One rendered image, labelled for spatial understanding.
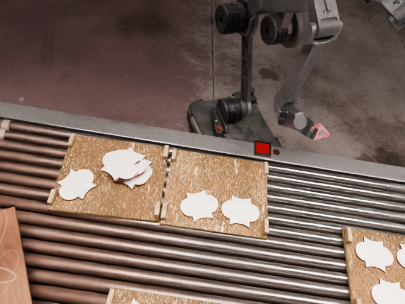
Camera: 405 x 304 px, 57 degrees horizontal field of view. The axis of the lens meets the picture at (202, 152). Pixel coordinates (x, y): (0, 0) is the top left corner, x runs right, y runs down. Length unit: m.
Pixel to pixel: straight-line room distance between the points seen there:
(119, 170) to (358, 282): 0.97
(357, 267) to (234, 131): 1.38
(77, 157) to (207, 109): 1.35
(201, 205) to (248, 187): 0.22
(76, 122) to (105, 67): 1.66
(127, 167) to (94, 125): 0.33
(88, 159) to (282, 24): 1.09
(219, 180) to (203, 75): 1.90
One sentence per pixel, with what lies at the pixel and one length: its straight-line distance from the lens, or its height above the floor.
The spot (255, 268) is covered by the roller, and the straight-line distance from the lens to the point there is 1.44.
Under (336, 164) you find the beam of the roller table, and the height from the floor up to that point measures 0.92.
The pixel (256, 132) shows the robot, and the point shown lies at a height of 0.24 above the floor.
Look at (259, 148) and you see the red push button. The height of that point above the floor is 0.93.
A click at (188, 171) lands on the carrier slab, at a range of 1.55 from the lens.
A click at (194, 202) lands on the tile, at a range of 1.47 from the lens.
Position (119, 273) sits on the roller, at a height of 0.92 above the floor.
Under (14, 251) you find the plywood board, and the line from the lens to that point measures 1.35.
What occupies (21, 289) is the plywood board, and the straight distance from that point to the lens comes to 1.30.
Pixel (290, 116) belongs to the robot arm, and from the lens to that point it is 1.48.
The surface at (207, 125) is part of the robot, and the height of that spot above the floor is 0.24.
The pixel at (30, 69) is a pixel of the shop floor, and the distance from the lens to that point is 3.44.
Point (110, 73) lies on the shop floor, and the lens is 3.31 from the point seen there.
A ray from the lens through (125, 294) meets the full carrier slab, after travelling 1.35.
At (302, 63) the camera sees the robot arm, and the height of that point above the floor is 1.43.
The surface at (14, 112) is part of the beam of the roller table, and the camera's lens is 1.85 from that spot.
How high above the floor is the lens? 2.23
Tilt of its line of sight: 53 degrees down
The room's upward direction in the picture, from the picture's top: 12 degrees clockwise
